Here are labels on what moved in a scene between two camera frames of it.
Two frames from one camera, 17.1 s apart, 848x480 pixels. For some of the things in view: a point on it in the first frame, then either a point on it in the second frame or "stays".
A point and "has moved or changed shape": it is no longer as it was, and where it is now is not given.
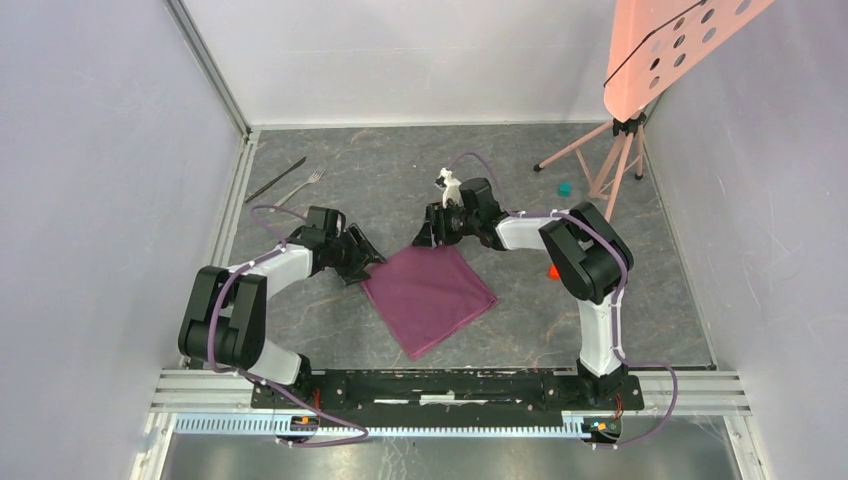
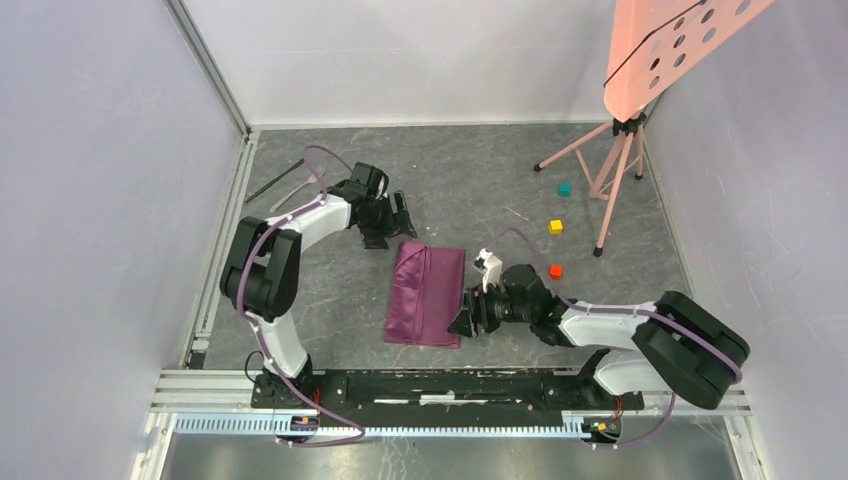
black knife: (277, 179) stays
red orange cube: (552, 273) stays
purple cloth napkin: (423, 293) has moved or changed shape
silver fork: (314, 177) stays
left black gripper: (362, 254) → (396, 223)
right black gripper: (435, 229) → (475, 310)
